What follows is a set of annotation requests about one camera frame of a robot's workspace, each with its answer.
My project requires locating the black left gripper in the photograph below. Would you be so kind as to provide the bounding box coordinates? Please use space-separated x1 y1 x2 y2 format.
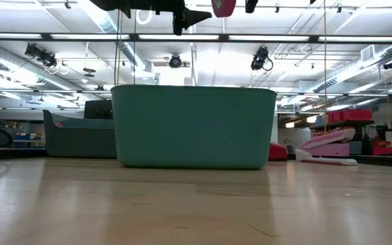
88 0 213 37

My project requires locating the pink block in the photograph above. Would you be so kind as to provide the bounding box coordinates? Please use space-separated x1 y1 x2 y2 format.
211 0 237 18

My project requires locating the red cylinder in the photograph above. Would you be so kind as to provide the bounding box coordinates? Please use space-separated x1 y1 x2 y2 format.
268 142 289 161

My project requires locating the pink stapler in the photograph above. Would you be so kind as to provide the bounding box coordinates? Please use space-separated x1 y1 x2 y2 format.
295 128 359 167

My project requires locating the bright teal plastic bin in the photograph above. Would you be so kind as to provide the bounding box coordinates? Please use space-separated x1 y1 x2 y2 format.
110 84 278 170

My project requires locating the black box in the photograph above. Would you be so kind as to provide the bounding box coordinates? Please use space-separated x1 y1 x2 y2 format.
83 99 114 120

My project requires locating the white cylindrical container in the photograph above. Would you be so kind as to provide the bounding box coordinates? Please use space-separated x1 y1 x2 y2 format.
277 127 311 152

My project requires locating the red storage bin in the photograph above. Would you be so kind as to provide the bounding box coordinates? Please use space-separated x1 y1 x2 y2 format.
327 109 374 124

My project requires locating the black ceiling spotlight pair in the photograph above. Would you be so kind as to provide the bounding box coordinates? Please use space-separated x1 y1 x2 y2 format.
24 43 59 69

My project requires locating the blue-grey plastic bin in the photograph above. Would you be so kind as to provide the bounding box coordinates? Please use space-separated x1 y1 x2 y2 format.
42 109 117 159

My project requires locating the red box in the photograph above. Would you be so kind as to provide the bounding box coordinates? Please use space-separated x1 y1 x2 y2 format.
371 146 392 157

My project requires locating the black overhead frame beam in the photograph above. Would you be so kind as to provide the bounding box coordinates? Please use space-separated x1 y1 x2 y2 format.
0 32 392 44

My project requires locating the white hanging ring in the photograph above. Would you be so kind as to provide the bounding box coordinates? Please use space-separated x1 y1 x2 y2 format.
135 9 153 26

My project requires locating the round black overhead camera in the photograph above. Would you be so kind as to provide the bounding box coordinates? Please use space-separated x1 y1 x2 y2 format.
167 53 183 69

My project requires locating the black ceiling camera with cable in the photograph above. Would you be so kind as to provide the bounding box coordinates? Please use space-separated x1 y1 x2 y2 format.
250 46 274 72

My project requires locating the thin hanging cord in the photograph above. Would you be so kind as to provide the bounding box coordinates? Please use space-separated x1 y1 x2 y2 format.
133 9 138 86
113 9 123 86

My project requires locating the black aluminium rig frame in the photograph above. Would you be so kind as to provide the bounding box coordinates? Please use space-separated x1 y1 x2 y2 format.
0 146 392 168

